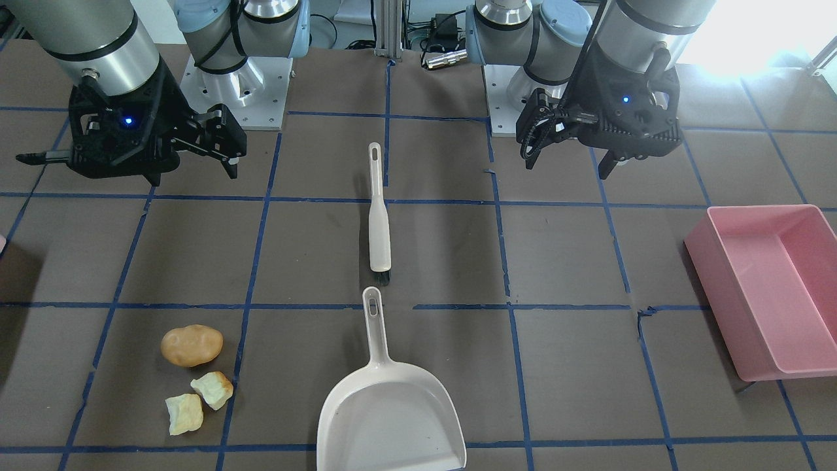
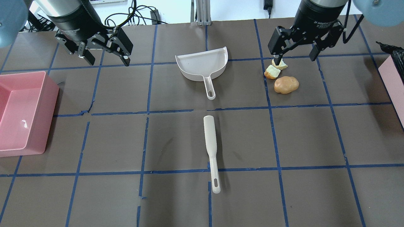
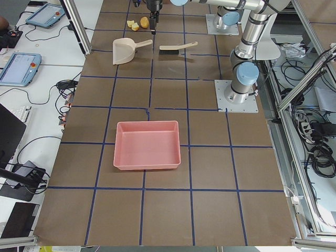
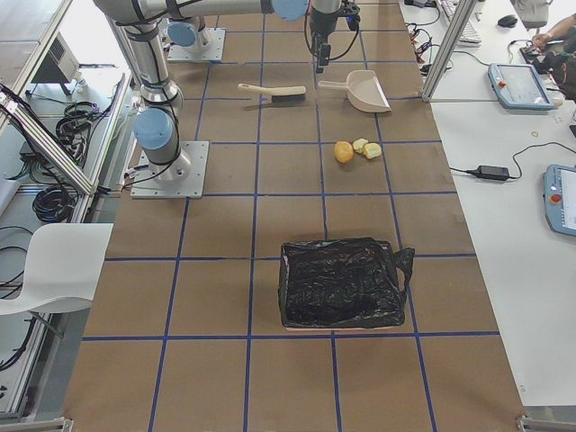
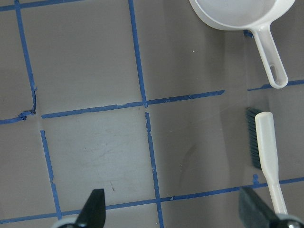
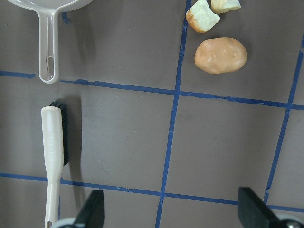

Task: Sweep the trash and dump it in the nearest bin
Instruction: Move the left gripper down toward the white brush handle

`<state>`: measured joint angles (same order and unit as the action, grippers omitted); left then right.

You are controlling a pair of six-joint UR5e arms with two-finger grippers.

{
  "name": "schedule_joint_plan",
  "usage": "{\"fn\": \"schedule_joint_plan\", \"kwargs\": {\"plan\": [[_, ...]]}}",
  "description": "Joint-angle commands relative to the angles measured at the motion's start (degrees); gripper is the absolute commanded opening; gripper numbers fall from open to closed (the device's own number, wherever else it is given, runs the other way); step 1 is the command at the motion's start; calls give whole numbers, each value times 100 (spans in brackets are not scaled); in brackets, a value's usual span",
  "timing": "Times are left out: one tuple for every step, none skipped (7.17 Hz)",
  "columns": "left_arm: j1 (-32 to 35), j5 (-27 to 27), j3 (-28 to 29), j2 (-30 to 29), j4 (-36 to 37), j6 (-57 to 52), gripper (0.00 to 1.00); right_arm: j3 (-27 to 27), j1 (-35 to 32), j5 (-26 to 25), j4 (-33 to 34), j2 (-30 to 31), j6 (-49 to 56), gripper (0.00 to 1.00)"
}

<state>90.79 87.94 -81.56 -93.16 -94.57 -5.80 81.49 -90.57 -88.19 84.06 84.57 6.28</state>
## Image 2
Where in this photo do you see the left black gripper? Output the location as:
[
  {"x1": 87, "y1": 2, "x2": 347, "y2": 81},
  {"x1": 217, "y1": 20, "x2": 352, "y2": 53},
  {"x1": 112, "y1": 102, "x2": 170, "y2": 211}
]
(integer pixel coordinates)
[{"x1": 50, "y1": 0, "x2": 133, "y2": 67}]

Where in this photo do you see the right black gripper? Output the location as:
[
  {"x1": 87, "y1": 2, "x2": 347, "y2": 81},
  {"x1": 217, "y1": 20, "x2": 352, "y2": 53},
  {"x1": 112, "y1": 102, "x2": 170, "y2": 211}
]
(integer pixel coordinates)
[{"x1": 268, "y1": 0, "x2": 345, "y2": 66}]

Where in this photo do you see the white plastic dustpan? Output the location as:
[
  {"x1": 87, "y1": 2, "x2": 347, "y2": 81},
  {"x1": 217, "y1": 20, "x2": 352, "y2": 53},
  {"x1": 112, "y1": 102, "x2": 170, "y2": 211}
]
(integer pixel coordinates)
[{"x1": 175, "y1": 46, "x2": 229, "y2": 100}]

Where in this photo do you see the white hand brush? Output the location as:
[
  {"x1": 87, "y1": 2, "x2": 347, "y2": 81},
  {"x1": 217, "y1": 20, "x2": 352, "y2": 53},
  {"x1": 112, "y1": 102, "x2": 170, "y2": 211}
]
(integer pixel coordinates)
[{"x1": 203, "y1": 115, "x2": 221, "y2": 194}]

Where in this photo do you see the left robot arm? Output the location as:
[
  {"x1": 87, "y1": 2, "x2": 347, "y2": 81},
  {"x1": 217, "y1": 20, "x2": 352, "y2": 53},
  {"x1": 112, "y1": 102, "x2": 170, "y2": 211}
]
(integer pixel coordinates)
[{"x1": 0, "y1": 0, "x2": 133, "y2": 66}]

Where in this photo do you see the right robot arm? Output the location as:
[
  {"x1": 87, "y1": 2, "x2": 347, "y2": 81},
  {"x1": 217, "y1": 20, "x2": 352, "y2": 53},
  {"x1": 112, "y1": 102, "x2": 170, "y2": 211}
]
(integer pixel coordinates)
[{"x1": 268, "y1": 0, "x2": 404, "y2": 66}]

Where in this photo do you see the pink bin with black bag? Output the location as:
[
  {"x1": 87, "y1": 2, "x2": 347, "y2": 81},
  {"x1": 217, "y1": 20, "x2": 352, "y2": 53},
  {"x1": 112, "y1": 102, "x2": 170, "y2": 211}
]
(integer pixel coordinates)
[{"x1": 376, "y1": 41, "x2": 404, "y2": 125}]

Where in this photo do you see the open pink plastic bin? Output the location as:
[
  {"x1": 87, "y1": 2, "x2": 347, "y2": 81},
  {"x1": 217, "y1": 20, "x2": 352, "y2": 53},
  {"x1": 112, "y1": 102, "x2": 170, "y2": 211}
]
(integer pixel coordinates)
[{"x1": 0, "y1": 71, "x2": 59, "y2": 157}]

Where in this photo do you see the pale food chunk far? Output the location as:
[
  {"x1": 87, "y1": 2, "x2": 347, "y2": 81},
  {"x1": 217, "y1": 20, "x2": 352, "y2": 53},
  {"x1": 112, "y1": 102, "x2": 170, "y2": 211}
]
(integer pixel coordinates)
[{"x1": 272, "y1": 59, "x2": 288, "y2": 70}]

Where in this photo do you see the pale food chunk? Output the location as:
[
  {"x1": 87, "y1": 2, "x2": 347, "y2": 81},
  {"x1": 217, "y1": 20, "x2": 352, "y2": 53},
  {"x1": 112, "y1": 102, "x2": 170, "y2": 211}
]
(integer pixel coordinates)
[
  {"x1": 264, "y1": 65, "x2": 281, "y2": 79},
  {"x1": 272, "y1": 59, "x2": 288, "y2": 70}
]

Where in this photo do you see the pale food chunk near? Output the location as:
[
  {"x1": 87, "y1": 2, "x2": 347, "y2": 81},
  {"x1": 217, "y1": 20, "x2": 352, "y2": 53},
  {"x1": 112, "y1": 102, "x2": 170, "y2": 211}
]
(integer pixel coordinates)
[{"x1": 264, "y1": 65, "x2": 281, "y2": 79}]

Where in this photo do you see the brown potato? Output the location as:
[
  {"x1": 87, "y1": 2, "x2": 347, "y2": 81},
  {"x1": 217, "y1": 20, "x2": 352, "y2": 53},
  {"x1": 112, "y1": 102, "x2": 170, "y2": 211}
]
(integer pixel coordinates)
[{"x1": 274, "y1": 76, "x2": 299, "y2": 94}]

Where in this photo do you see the black power adapter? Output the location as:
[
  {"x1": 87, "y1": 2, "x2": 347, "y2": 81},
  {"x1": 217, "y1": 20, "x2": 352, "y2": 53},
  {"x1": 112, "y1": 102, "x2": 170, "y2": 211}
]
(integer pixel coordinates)
[{"x1": 150, "y1": 9, "x2": 162, "y2": 24}]

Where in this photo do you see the black cable bundle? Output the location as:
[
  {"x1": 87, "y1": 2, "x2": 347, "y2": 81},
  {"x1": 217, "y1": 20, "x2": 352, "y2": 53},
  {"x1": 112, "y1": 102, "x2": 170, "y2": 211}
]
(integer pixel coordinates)
[{"x1": 104, "y1": 0, "x2": 168, "y2": 27}]

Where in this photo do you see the aluminium frame post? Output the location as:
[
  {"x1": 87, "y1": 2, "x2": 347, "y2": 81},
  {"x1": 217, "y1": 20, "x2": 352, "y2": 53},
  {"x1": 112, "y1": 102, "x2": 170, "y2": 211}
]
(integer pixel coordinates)
[{"x1": 190, "y1": 0, "x2": 212, "y2": 26}]

